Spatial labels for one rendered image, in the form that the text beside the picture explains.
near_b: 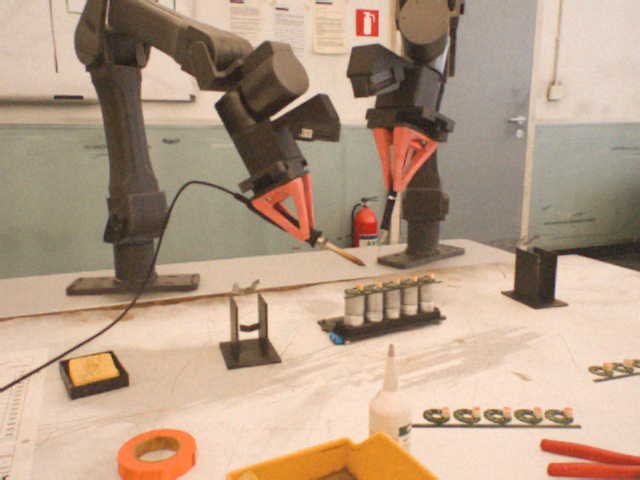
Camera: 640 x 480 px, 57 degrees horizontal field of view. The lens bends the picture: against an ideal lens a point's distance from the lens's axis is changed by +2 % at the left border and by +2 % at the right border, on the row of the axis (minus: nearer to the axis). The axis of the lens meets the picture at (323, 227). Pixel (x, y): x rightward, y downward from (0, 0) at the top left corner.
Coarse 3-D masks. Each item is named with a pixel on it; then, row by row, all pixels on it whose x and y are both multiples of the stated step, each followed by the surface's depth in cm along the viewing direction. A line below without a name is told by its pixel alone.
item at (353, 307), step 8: (344, 296) 71; (360, 296) 71; (344, 304) 72; (352, 304) 71; (360, 304) 71; (344, 312) 72; (352, 312) 71; (360, 312) 71; (344, 320) 72; (352, 320) 71; (360, 320) 71
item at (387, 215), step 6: (402, 174) 74; (390, 192) 74; (396, 192) 74; (390, 198) 73; (390, 204) 74; (390, 210) 74; (384, 216) 74; (390, 216) 74; (384, 222) 73; (384, 228) 73
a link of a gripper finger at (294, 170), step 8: (288, 168) 70; (296, 168) 72; (280, 176) 70; (288, 176) 70; (296, 176) 71; (304, 176) 75; (304, 184) 75; (312, 184) 76; (304, 192) 75; (312, 192) 76; (312, 200) 76; (280, 208) 76; (312, 208) 75; (312, 216) 75; (312, 224) 75
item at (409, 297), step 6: (414, 288) 75; (402, 294) 75; (408, 294) 75; (414, 294) 75; (402, 300) 75; (408, 300) 75; (414, 300) 75; (402, 306) 75; (408, 306) 75; (414, 306) 75; (402, 312) 75; (408, 312) 75; (414, 312) 75
